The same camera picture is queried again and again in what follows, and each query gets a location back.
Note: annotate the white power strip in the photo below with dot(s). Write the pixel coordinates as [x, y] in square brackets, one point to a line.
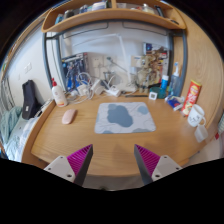
[114, 90]

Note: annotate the black bag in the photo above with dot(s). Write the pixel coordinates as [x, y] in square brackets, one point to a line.
[30, 100]

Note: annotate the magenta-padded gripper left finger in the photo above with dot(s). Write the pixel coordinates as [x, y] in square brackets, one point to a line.
[60, 165]

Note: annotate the small white desk clock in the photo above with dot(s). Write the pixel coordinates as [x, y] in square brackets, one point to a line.
[153, 96]

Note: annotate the black ruler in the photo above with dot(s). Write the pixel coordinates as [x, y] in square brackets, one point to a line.
[136, 96]

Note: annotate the clear glass jar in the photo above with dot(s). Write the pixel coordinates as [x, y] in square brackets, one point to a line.
[109, 78]

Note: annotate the blue robot model kit box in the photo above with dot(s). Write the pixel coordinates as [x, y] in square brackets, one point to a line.
[75, 70]

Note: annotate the grey blue patterned mouse pad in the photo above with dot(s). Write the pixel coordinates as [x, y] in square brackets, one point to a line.
[123, 118]

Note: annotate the wooden shelf unit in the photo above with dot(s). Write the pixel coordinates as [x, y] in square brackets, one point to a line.
[110, 15]

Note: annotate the blue snack packet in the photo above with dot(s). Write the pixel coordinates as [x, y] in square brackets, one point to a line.
[175, 102]

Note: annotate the white red-capped pump bottle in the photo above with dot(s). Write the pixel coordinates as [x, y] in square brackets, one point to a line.
[59, 96]

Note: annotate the pale checked bedding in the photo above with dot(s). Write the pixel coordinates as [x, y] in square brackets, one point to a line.
[13, 133]

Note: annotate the white wall socket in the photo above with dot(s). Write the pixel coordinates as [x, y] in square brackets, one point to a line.
[111, 61]
[97, 62]

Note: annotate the red chips can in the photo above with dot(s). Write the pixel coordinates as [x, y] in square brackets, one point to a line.
[191, 96]

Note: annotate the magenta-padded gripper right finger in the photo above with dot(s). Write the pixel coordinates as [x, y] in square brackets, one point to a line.
[165, 165]

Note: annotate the white multi-port charger block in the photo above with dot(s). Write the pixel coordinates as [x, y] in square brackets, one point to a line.
[82, 90]

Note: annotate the white mug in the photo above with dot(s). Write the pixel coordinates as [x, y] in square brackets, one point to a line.
[195, 116]

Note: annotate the white light switch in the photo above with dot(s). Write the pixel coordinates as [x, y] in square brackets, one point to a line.
[28, 67]

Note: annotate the beige robot figure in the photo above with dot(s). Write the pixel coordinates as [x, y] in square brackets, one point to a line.
[146, 73]

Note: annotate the teal round container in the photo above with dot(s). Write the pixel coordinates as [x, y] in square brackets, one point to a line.
[160, 93]

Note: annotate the pink computer mouse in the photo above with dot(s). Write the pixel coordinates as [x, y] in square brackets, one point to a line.
[69, 116]

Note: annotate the blue spray bottle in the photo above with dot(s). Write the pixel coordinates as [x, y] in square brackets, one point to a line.
[174, 83]

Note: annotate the clear plastic cup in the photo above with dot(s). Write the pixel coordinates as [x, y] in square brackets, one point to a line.
[201, 133]

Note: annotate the small blue white-capped bottle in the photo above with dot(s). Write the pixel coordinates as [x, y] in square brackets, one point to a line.
[164, 83]

